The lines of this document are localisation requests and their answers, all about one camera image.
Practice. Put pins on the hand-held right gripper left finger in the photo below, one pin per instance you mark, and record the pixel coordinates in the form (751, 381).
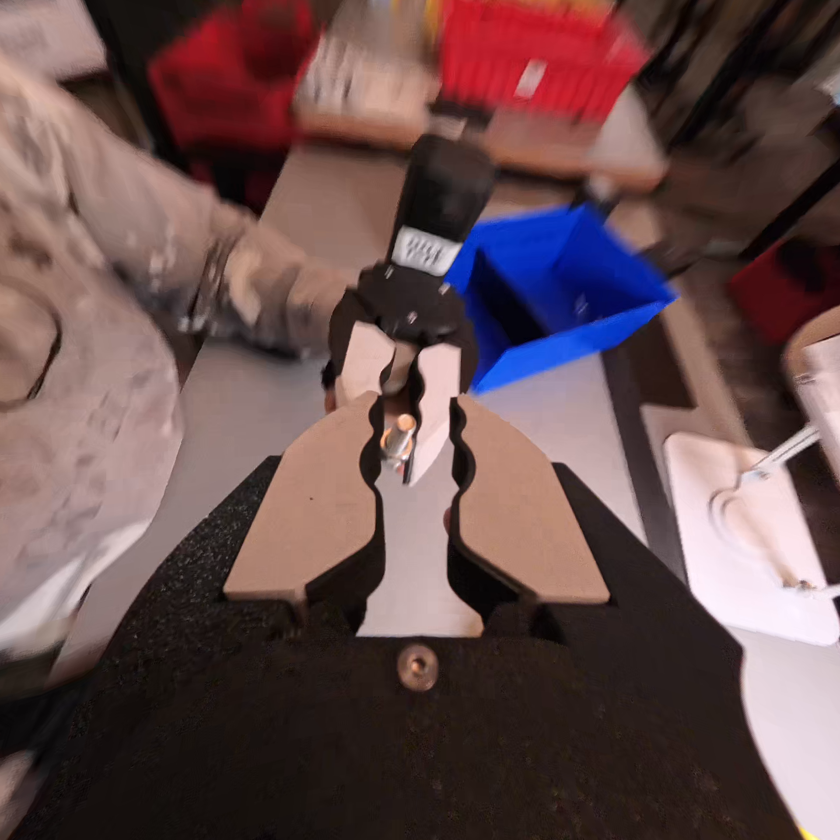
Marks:
(308, 518)

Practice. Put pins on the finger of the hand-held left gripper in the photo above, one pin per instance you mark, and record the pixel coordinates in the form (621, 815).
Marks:
(364, 358)
(436, 394)

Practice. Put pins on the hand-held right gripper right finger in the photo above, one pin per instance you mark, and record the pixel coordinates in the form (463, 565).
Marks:
(525, 525)

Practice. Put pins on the steel hex bolt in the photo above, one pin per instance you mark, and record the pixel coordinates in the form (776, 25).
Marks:
(397, 449)

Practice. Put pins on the blue plastic bin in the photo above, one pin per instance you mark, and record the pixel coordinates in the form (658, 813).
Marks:
(590, 295)

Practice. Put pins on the person's left hand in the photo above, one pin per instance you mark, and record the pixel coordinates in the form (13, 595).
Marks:
(400, 367)

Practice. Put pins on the rack of white printed parts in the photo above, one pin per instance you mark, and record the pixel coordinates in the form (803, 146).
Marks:
(361, 79)

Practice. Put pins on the red parts bin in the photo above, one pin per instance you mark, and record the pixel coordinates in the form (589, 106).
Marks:
(525, 52)

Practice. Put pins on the wooden document stand white base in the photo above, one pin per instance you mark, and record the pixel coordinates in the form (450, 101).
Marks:
(754, 577)

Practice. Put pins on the red tote bag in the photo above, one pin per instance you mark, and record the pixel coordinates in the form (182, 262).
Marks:
(216, 85)

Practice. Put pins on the red storage bin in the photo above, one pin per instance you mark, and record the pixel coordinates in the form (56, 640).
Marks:
(781, 295)

